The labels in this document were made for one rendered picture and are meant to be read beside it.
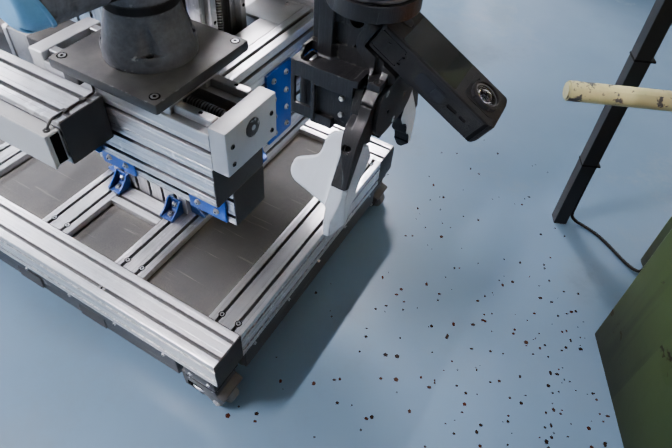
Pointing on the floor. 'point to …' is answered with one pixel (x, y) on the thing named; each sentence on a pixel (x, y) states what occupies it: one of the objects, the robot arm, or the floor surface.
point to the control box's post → (603, 130)
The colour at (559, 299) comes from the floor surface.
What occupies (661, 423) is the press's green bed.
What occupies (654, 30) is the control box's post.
